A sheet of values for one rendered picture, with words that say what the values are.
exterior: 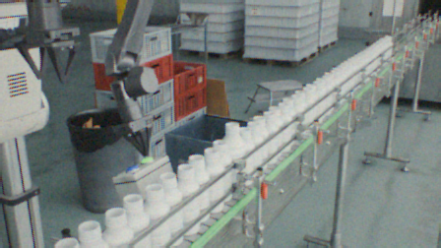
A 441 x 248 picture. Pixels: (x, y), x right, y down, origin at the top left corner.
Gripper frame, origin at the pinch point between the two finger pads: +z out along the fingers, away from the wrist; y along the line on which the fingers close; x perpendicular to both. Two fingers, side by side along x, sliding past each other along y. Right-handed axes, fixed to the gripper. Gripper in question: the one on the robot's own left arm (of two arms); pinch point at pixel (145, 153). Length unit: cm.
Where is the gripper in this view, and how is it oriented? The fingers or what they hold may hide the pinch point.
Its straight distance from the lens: 120.4
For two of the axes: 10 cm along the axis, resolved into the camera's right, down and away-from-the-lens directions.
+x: -8.1, 1.8, 5.5
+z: 3.0, 9.4, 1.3
